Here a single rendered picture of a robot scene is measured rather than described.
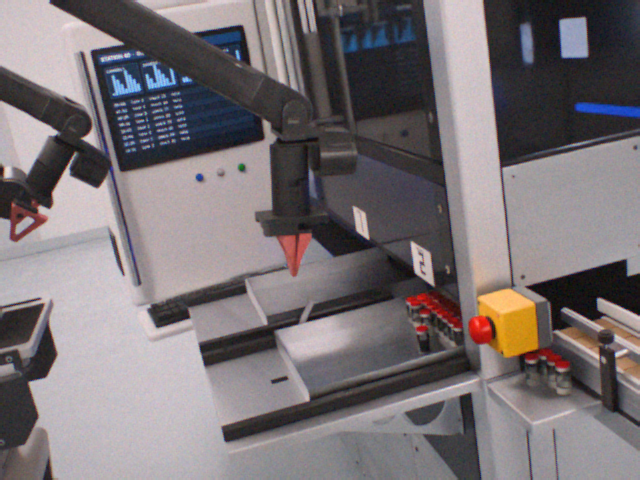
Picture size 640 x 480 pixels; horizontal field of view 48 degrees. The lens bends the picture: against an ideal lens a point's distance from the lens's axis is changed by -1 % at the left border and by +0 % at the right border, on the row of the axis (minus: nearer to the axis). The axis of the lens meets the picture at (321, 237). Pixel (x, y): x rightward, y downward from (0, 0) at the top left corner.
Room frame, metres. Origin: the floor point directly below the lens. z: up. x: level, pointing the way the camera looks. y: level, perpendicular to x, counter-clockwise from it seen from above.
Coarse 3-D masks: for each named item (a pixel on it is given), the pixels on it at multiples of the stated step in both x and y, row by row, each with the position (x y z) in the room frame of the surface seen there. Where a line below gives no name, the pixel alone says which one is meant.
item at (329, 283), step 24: (312, 264) 1.60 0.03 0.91; (336, 264) 1.61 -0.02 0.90; (360, 264) 1.63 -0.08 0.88; (384, 264) 1.60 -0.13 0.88; (264, 288) 1.57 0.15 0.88; (288, 288) 1.55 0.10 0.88; (312, 288) 1.52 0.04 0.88; (336, 288) 1.49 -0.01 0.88; (360, 288) 1.47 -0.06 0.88; (384, 288) 1.37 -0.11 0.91; (408, 288) 1.38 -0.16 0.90; (264, 312) 1.34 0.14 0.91; (288, 312) 1.33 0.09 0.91
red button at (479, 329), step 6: (474, 318) 0.92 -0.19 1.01; (480, 318) 0.92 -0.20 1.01; (468, 324) 0.93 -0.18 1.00; (474, 324) 0.91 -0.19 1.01; (480, 324) 0.91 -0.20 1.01; (486, 324) 0.91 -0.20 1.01; (468, 330) 0.93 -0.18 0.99; (474, 330) 0.91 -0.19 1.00; (480, 330) 0.90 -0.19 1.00; (486, 330) 0.90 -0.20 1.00; (474, 336) 0.91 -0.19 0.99; (480, 336) 0.90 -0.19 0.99; (486, 336) 0.90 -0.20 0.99; (474, 342) 0.92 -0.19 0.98; (480, 342) 0.90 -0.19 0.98; (486, 342) 0.91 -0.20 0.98
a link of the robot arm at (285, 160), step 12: (276, 144) 1.05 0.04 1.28; (288, 144) 1.04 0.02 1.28; (300, 144) 1.04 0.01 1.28; (312, 144) 1.05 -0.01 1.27; (276, 156) 1.03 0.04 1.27; (288, 156) 1.03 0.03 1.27; (300, 156) 1.03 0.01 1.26; (312, 156) 1.06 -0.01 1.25; (276, 168) 1.03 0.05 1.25; (288, 168) 1.03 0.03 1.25; (300, 168) 1.03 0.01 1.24; (312, 168) 1.06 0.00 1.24
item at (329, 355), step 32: (320, 320) 1.25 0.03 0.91; (352, 320) 1.27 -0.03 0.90; (384, 320) 1.27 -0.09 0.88; (288, 352) 1.13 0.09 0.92; (320, 352) 1.18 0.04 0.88; (352, 352) 1.16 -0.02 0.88; (384, 352) 1.14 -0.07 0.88; (416, 352) 1.11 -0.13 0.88; (448, 352) 1.04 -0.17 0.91; (320, 384) 1.06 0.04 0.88; (352, 384) 1.00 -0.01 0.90
